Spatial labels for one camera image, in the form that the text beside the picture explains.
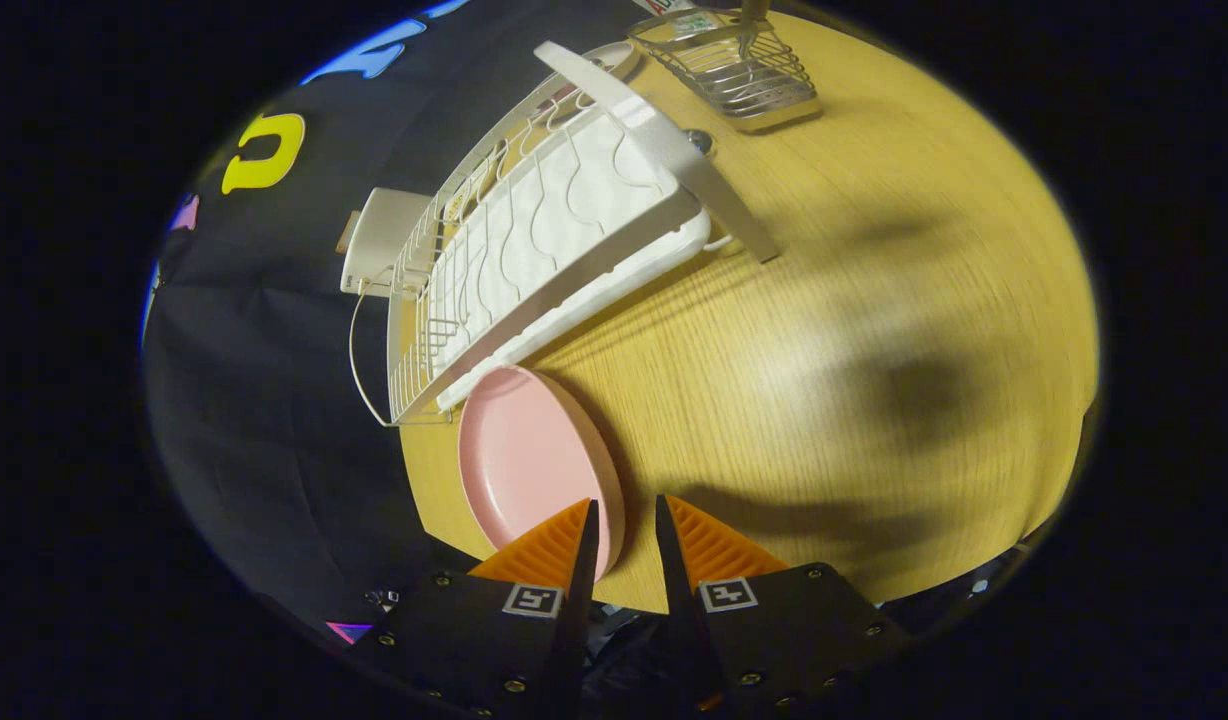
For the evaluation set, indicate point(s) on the pink plate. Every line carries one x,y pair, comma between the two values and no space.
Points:
524,460

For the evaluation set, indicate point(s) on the white toaster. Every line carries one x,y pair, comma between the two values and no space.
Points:
384,240

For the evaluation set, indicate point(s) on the white drip tray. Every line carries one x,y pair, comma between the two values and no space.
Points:
594,290

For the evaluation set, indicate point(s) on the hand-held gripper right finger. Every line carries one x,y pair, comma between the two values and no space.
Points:
774,630

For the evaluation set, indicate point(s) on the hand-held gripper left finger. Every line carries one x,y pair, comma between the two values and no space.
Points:
474,630

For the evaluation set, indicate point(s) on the white bottle with green label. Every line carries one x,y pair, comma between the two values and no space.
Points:
694,20

